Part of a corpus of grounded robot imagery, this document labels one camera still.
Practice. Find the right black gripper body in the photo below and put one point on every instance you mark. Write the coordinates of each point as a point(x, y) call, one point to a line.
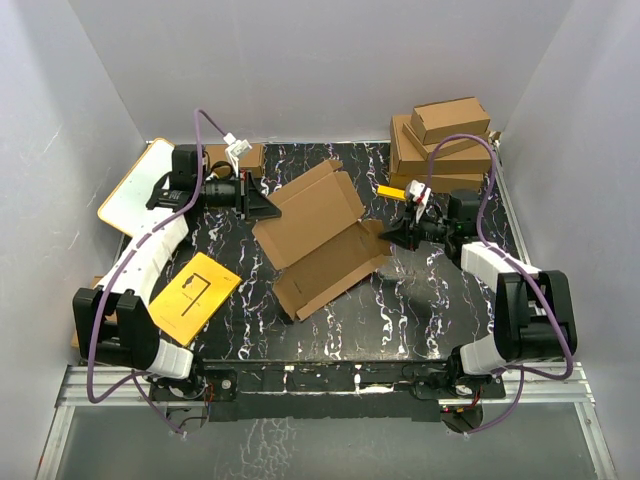
point(431, 228)

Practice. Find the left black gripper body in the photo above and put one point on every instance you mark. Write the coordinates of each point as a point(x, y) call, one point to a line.
point(228, 194)

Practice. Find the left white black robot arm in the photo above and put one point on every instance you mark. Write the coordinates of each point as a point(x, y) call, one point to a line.
point(113, 322)

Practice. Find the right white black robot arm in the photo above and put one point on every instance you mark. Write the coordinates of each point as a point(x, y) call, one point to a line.
point(534, 328)

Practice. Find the large stacked cardboard box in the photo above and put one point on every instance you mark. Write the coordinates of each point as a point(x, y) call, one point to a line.
point(407, 161)

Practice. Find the top small stacked cardboard box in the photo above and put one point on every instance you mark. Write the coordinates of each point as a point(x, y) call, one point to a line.
point(433, 122)

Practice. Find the small yellow block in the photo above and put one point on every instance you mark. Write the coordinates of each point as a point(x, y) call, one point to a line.
point(391, 193)

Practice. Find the yellow card with black drawing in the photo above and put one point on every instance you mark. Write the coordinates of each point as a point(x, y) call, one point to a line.
point(192, 297)

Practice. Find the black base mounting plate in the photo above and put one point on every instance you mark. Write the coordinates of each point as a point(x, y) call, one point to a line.
point(242, 390)

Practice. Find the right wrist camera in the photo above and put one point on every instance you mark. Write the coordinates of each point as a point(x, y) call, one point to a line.
point(417, 192)

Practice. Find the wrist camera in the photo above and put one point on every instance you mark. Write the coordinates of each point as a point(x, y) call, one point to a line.
point(417, 192)
point(235, 150)

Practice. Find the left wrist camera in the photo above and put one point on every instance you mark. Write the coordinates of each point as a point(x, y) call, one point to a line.
point(235, 150)

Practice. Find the white board with wooden frame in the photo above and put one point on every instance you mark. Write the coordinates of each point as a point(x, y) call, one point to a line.
point(125, 207)

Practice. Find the aluminium frame rail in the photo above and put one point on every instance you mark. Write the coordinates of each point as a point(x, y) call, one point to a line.
point(575, 391)

